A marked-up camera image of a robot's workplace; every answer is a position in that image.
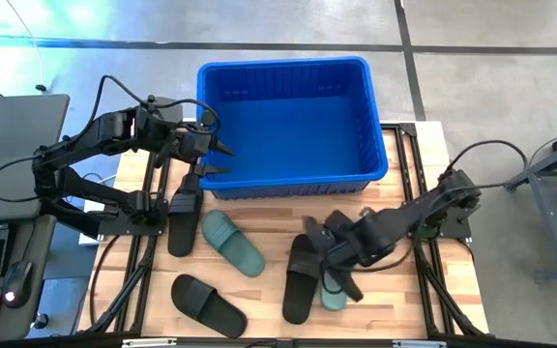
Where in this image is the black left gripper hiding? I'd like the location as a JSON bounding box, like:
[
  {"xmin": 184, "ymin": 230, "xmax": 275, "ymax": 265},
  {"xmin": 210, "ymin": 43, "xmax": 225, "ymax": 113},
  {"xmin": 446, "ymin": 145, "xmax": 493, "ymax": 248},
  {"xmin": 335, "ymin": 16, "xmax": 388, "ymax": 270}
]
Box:
[{"xmin": 174, "ymin": 126, "xmax": 236, "ymax": 178}]

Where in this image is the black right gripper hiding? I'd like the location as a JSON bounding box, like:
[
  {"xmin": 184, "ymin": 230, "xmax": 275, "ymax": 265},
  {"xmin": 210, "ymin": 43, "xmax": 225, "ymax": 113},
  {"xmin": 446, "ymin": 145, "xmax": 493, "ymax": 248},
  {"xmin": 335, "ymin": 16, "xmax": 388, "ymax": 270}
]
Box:
[{"xmin": 304, "ymin": 211, "xmax": 372, "ymax": 305}]

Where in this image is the green slide sandal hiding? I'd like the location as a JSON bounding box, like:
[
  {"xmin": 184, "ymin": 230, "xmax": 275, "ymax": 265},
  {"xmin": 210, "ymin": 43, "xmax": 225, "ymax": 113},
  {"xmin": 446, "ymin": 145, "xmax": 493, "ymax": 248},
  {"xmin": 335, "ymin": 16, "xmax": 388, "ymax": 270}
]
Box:
[
  {"xmin": 318, "ymin": 270, "xmax": 350, "ymax": 311},
  {"xmin": 200, "ymin": 209, "xmax": 267, "ymax": 279}
]

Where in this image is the black slide sandal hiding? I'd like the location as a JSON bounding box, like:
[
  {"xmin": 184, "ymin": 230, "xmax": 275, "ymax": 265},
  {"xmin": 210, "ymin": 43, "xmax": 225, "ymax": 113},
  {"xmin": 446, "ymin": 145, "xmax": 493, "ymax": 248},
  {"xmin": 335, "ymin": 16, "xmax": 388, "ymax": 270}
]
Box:
[
  {"xmin": 166, "ymin": 174, "xmax": 206, "ymax": 258},
  {"xmin": 281, "ymin": 233, "xmax": 326, "ymax": 326},
  {"xmin": 170, "ymin": 274, "xmax": 249, "ymax": 339}
]

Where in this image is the blue plastic bin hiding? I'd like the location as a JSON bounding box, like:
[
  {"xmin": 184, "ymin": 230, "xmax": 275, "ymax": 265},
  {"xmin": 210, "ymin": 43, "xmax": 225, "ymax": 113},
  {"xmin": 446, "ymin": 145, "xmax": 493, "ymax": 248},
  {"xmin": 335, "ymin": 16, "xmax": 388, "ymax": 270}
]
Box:
[{"xmin": 195, "ymin": 56, "xmax": 390, "ymax": 201}]

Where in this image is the dark grey desk mat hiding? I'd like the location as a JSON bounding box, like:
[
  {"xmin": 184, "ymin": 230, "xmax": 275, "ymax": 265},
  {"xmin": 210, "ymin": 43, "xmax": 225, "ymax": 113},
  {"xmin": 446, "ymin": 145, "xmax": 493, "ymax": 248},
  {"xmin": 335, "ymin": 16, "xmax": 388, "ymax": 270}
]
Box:
[{"xmin": 0, "ymin": 215, "xmax": 58, "ymax": 342}]

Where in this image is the grey metal stand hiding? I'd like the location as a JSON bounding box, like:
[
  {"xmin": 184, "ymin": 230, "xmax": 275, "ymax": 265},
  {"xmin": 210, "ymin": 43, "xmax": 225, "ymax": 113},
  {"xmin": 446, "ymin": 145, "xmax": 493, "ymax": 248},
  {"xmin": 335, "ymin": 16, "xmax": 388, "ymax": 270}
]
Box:
[{"xmin": 504, "ymin": 120, "xmax": 557, "ymax": 284}]

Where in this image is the black computer mouse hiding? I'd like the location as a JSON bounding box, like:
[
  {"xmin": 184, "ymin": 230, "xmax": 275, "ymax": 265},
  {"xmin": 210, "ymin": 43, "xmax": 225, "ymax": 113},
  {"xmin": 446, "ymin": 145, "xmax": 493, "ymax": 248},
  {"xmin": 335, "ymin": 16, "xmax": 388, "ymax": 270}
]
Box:
[{"xmin": 0, "ymin": 260, "xmax": 34, "ymax": 309}]

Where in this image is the silver metal bracket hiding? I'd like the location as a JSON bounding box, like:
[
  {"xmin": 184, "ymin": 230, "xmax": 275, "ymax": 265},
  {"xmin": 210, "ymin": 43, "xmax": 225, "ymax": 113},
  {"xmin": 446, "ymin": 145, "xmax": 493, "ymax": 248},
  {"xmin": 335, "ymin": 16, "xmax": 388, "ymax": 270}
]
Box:
[
  {"xmin": 393, "ymin": 339, "xmax": 448, "ymax": 348},
  {"xmin": 122, "ymin": 337, "xmax": 178, "ymax": 348}
]

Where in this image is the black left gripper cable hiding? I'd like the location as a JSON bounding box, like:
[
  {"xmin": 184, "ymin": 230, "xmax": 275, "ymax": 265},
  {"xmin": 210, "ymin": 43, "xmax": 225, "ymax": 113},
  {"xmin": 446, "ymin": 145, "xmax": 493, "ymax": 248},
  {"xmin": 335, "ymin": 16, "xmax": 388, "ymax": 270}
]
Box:
[{"xmin": 73, "ymin": 74, "xmax": 221, "ymax": 142}]

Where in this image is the white cable with black plug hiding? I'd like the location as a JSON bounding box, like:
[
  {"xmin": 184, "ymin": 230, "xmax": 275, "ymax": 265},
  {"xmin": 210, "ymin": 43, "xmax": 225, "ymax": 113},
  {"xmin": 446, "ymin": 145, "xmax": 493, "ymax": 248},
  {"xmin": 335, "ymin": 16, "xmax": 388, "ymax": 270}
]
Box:
[{"xmin": 5, "ymin": 0, "xmax": 48, "ymax": 93}]

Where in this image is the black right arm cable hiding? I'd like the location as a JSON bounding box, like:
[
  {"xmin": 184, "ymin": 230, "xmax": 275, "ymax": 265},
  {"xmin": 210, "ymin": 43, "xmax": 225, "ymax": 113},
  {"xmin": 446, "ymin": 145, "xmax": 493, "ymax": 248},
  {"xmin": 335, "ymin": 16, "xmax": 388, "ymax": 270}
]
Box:
[{"xmin": 445, "ymin": 139, "xmax": 557, "ymax": 190}]

